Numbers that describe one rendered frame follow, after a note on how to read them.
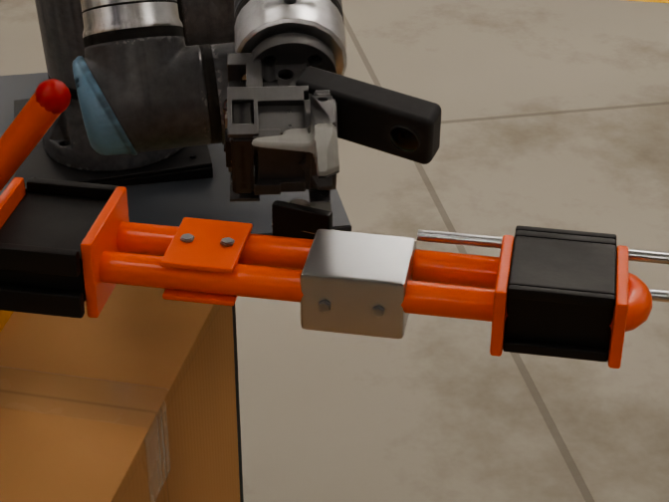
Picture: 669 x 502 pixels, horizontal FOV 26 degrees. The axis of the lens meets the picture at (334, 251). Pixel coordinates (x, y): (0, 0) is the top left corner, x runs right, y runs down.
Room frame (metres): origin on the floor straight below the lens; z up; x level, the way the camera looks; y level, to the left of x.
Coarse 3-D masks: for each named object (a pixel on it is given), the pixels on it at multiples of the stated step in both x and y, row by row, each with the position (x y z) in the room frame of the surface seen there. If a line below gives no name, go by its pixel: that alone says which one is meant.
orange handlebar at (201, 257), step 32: (128, 224) 0.88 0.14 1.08; (192, 224) 0.87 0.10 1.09; (224, 224) 0.87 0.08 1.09; (128, 256) 0.83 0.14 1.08; (160, 256) 0.84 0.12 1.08; (192, 256) 0.83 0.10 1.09; (224, 256) 0.83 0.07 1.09; (256, 256) 0.85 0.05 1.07; (288, 256) 0.85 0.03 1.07; (416, 256) 0.84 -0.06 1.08; (448, 256) 0.84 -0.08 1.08; (480, 256) 0.84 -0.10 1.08; (192, 288) 0.82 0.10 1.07; (224, 288) 0.81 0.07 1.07; (256, 288) 0.81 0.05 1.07; (288, 288) 0.81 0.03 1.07; (416, 288) 0.80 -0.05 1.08; (448, 288) 0.80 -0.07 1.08; (480, 288) 0.80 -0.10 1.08; (640, 288) 0.80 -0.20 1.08; (480, 320) 0.79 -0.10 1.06; (640, 320) 0.78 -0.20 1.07
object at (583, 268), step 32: (512, 256) 0.82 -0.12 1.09; (544, 256) 0.81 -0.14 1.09; (576, 256) 0.81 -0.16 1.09; (608, 256) 0.81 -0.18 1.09; (512, 288) 0.77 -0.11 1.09; (544, 288) 0.77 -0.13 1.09; (576, 288) 0.77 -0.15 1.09; (608, 288) 0.77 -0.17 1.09; (512, 320) 0.78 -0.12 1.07; (544, 320) 0.78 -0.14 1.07; (576, 320) 0.77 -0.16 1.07; (608, 320) 0.77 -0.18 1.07; (512, 352) 0.77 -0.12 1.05; (544, 352) 0.77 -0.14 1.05; (576, 352) 0.77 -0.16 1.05; (608, 352) 0.77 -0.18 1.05
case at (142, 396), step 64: (64, 320) 0.96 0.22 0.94; (128, 320) 0.96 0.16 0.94; (192, 320) 0.96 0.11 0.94; (0, 384) 0.87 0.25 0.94; (64, 384) 0.87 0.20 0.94; (128, 384) 0.87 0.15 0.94; (192, 384) 0.92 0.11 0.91; (0, 448) 0.80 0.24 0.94; (64, 448) 0.80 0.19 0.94; (128, 448) 0.80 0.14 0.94; (192, 448) 0.91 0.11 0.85
